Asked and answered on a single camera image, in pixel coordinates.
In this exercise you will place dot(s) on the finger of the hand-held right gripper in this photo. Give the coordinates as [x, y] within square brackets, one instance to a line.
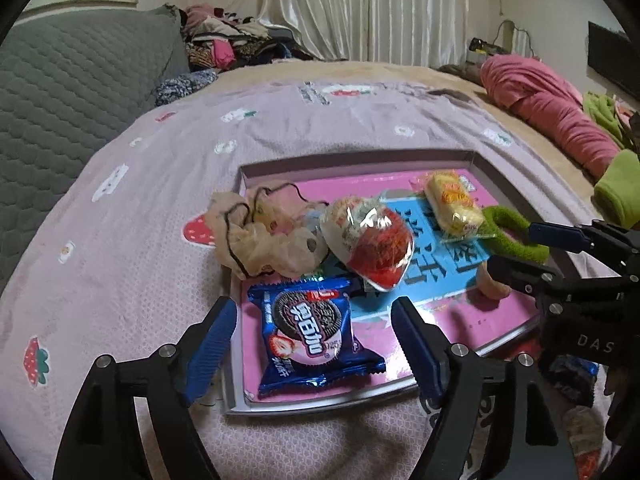
[555, 235]
[525, 272]

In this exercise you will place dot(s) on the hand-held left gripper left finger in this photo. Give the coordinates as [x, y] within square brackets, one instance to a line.
[210, 350]

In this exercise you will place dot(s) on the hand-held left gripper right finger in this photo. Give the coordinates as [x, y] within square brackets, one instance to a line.
[420, 355]

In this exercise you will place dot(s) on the walnut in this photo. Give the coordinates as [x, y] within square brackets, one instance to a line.
[492, 285]

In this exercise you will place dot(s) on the shallow box tray pink print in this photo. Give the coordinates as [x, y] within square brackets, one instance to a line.
[450, 320]

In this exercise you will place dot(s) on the blue cookie packet pink strawberry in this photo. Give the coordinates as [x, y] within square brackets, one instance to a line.
[310, 335]

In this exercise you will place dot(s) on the red white egg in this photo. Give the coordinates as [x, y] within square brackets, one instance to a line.
[370, 240]
[582, 427]

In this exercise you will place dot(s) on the green fleece cloth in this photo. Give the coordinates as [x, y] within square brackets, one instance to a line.
[620, 185]

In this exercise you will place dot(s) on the yellow snack cake packet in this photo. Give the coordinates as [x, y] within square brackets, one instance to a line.
[452, 205]

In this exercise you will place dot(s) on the pink quilt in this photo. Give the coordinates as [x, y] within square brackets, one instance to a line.
[540, 100]

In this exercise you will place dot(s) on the lavender printed blanket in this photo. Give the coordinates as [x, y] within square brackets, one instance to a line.
[125, 240]

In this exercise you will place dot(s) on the black television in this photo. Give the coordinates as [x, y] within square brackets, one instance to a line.
[612, 60]

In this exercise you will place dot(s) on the dark floral cloth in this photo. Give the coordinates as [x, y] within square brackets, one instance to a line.
[182, 87]

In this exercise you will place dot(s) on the grey quilted headboard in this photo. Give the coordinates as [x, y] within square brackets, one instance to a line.
[75, 100]

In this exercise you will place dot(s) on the white curtain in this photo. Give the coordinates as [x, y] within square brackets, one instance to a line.
[365, 10]

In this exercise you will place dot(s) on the pile of clothes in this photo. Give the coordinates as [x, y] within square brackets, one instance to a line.
[235, 40]

